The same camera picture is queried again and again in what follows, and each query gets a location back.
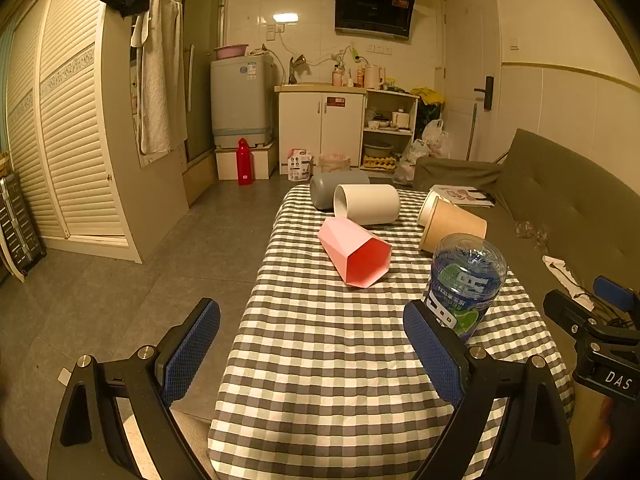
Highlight red bottle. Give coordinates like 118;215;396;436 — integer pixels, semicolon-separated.
236;137;254;186

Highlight olive green sofa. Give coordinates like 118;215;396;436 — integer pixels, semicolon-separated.
413;128;640;480

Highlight broom stick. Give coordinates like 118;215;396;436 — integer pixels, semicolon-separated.
466;102;479;162

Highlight clear plastic water bottle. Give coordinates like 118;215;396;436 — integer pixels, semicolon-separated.
423;232;509;346

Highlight white open shelf unit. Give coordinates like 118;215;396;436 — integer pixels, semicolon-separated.
361;89;420;172

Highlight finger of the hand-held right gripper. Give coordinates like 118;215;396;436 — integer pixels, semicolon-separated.
543;289;640;346
593;275;640;314

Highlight white printed packet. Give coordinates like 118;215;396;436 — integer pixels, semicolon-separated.
287;148;315;183

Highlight white sink cabinet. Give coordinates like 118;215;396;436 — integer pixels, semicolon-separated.
274;83;369;172

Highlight white plastic bag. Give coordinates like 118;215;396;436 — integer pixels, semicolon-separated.
392;138;431;185
422;118;451;159

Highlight white washing machine stand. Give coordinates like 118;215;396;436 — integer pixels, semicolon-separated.
215;141;279;181

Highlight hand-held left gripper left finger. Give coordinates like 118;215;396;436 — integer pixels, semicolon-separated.
47;297;222;480

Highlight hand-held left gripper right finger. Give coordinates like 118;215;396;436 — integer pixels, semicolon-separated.
403;300;576;480

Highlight white door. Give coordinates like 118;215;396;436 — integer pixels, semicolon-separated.
442;0;503;162

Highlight yellow and black bag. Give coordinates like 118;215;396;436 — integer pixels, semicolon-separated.
410;86;446;109

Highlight white plastic cup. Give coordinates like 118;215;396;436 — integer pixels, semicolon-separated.
333;183;401;226

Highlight clear plastic wrapper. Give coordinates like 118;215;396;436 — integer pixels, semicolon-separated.
514;219;551;249

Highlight white crumpled cloth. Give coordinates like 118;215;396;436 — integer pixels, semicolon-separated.
542;254;597;312

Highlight glass shower door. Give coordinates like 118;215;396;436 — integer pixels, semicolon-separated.
182;0;229;163

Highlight white louvered wardrobe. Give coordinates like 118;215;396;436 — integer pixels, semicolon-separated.
0;0;191;263

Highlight pink faceted cup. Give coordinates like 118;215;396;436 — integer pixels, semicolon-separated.
318;217;392;290

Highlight grey washing machine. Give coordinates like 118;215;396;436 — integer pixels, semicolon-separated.
209;54;275;150

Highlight white electric kettle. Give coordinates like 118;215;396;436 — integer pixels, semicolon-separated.
363;63;387;91

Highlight white hanging towel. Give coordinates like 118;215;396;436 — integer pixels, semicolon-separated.
131;0;189;156

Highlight open magazine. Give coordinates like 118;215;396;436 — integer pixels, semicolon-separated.
429;184;497;207

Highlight black range hood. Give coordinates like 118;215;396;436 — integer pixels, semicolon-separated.
334;0;419;40

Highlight brown paper cup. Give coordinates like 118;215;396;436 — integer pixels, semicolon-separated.
419;197;488;254
417;190;453;227

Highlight grey plastic cup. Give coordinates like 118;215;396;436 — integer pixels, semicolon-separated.
309;171;371;211

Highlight person's right hand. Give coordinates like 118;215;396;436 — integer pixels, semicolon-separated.
588;394;617;461

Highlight silver ribbed suitcase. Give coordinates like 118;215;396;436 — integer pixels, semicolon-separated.
0;172;47;279

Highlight black door handle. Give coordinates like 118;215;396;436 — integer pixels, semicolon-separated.
473;76;495;110

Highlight grey checkered tablecloth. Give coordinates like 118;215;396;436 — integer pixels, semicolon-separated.
207;183;577;480

